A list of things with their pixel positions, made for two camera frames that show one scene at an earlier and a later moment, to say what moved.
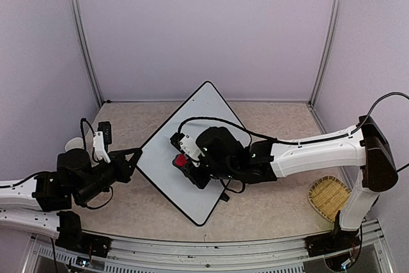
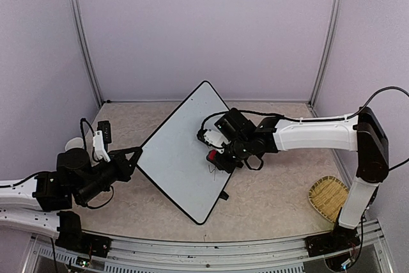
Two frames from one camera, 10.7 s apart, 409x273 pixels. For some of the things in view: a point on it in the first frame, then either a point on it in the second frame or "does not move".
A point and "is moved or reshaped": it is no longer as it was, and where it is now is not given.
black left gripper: [125, 173] does not move
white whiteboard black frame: [155, 162] does not move
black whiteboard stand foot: [224, 197] does not move
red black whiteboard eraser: [180, 160] is moved or reshaped
